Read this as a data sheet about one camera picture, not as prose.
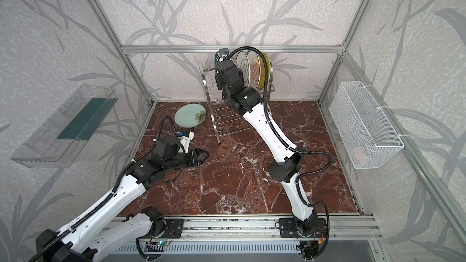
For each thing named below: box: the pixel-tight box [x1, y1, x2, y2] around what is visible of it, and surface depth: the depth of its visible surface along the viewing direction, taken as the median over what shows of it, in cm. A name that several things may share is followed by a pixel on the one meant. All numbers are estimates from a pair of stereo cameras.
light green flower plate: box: [174, 103, 207, 128], surface depth 117 cm
